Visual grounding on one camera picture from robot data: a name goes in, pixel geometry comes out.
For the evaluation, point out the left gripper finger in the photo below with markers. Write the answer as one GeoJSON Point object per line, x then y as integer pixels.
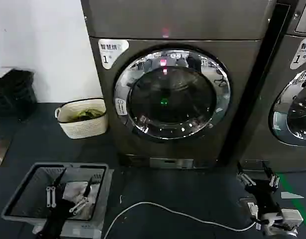
{"type": "Point", "coordinates": [80, 202]}
{"type": "Point", "coordinates": [51, 196]}

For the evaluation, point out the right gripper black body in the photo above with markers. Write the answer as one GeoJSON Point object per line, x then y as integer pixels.
{"type": "Point", "coordinates": [264, 194]}

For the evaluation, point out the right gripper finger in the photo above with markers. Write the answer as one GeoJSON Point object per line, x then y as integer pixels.
{"type": "Point", "coordinates": [274, 180]}
{"type": "Point", "coordinates": [246, 179]}

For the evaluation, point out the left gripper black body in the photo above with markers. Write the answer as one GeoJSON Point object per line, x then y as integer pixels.
{"type": "Point", "coordinates": [57, 219]}

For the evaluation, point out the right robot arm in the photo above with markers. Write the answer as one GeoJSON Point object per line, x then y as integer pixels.
{"type": "Point", "coordinates": [289, 219]}

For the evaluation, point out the pale grey cloth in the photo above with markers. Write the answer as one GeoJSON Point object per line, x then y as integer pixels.
{"type": "Point", "coordinates": [73, 190]}

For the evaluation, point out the grey floor socket box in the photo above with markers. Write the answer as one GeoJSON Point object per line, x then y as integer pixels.
{"type": "Point", "coordinates": [244, 202]}

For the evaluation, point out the grey plastic laundry basket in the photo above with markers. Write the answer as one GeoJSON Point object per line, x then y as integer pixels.
{"type": "Point", "coordinates": [18, 194]}

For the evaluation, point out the grey dryer with round door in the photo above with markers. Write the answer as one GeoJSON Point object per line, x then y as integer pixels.
{"type": "Point", "coordinates": [262, 99]}
{"type": "Point", "coordinates": [182, 154]}

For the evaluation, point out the round glass dryer door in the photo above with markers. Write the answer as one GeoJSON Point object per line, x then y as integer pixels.
{"type": "Point", "coordinates": [297, 112]}
{"type": "Point", "coordinates": [172, 99]}

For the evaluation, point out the white woven laundry basket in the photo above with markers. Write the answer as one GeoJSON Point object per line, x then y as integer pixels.
{"type": "Point", "coordinates": [85, 129]}

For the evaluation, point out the green garment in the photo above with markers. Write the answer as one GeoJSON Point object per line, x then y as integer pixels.
{"type": "Point", "coordinates": [89, 114]}

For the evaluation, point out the white number label sticker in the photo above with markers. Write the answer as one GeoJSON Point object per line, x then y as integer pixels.
{"type": "Point", "coordinates": [303, 54]}
{"type": "Point", "coordinates": [113, 53]}

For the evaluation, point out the grey stacked dryer unit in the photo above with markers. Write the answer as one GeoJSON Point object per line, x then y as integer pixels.
{"type": "Point", "coordinates": [192, 17]}
{"type": "Point", "coordinates": [302, 15]}

